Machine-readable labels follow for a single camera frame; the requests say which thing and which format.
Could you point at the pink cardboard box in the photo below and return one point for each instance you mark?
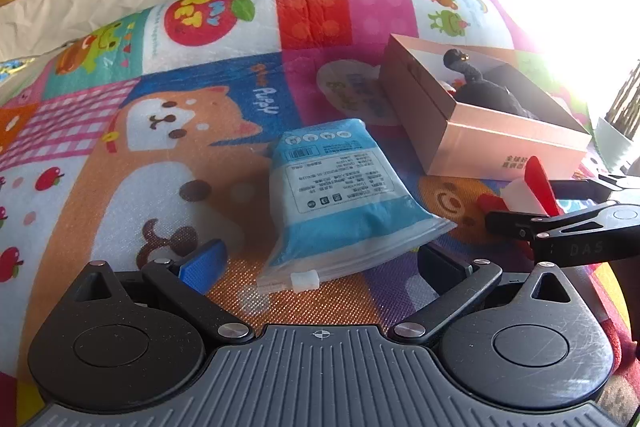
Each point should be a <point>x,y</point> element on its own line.
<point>452,138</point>

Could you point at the white plant pot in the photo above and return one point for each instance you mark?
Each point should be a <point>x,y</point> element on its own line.
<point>616,151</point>

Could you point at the blue white wet wipes pack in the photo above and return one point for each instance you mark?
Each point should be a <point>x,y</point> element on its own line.
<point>339,206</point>

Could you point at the black plush cat toy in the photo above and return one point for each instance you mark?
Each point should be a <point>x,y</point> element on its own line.
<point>480,92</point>

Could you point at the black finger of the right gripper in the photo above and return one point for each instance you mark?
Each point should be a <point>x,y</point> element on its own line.
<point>601,189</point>
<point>527,226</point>

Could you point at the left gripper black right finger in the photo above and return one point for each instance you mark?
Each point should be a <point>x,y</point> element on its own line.
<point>462,288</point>

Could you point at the colourful cartoon play mat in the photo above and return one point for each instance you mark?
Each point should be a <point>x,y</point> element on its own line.
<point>151,136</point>

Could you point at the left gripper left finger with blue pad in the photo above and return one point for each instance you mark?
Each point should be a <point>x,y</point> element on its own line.
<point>181,288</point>

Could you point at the green potted plant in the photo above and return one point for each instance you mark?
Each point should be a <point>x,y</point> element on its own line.
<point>624,114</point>

